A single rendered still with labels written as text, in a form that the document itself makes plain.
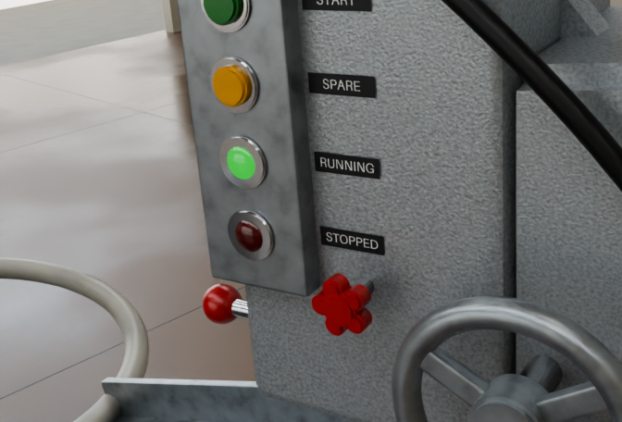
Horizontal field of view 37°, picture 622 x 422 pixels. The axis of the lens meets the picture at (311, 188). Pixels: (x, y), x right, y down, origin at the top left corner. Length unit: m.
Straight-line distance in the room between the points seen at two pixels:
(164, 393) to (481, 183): 0.58
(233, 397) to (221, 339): 2.14
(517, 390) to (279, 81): 0.23
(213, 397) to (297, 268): 0.40
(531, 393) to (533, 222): 0.10
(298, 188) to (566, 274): 0.17
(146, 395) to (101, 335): 2.20
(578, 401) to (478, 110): 0.16
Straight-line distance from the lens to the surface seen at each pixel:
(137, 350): 1.17
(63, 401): 2.94
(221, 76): 0.58
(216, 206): 0.62
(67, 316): 3.43
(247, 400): 0.96
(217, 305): 0.73
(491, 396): 0.53
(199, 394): 1.00
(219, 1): 0.57
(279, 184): 0.59
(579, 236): 0.54
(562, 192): 0.53
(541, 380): 0.56
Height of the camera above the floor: 1.50
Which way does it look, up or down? 20 degrees down
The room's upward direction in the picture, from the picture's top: 5 degrees counter-clockwise
